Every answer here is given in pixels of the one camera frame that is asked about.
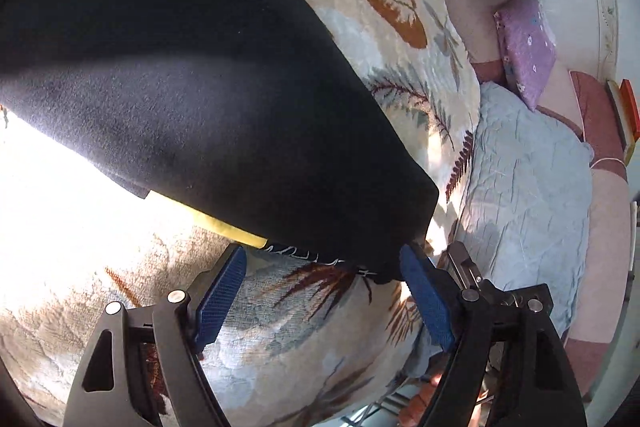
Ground stack of colourful books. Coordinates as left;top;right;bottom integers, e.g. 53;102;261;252
604;78;640;148

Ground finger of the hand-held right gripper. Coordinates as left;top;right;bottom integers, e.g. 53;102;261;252
446;241;486;293

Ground leaf print fleece blanket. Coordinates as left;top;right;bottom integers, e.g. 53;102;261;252
0;0;483;427

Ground purple flowered pillow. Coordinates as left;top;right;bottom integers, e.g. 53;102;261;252
494;0;558;112

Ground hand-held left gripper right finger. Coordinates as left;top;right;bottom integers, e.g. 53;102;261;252
399;243;588;427

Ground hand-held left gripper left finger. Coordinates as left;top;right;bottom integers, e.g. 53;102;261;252
62;244;248;427

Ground pink padded headboard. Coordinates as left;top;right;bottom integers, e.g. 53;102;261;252
562;71;633;388

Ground pink bed mattress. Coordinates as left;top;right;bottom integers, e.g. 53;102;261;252
390;0;621;142

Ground person's right hand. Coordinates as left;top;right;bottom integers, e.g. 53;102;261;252
397;369;443;427

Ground black pants with yellow patch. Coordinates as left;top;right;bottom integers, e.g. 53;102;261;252
0;0;441;285

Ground light blue crinkled quilt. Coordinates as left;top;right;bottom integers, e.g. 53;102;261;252
400;82;593;378

